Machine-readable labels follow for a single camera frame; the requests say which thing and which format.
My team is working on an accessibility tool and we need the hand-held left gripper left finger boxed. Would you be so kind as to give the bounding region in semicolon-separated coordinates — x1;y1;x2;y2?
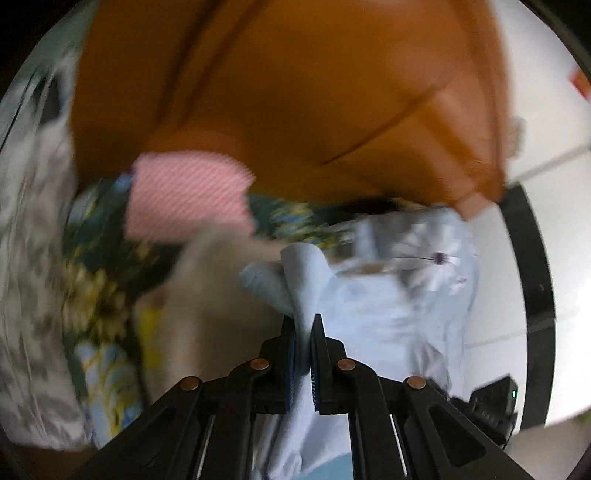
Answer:
65;315;296;480

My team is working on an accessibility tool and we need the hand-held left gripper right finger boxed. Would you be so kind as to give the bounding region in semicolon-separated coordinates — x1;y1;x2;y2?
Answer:
310;314;536;480

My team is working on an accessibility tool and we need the light blue shirt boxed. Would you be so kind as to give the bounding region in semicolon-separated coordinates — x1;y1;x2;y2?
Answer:
239;244;370;480

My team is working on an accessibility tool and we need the beige cloth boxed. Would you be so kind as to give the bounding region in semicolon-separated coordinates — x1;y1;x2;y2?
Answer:
134;226;296;402

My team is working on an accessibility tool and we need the light blue floral quilt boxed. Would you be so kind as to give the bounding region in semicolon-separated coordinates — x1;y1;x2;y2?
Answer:
323;205;478;398

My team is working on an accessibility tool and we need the white wardrobe with black stripe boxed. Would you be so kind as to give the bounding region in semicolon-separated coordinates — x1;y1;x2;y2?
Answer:
462;143;591;430

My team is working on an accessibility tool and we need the pink striped cloth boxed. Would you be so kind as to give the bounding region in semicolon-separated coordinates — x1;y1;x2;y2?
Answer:
124;152;257;243

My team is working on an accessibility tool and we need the teal floral bed sheet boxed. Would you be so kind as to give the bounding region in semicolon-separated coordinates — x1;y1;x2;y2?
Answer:
62;175;356;448

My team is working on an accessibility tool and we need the grey white patterned blanket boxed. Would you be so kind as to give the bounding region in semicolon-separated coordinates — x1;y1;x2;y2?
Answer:
0;51;93;450

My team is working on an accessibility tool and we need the orange wooden headboard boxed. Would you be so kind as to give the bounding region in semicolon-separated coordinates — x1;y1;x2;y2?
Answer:
69;0;509;220

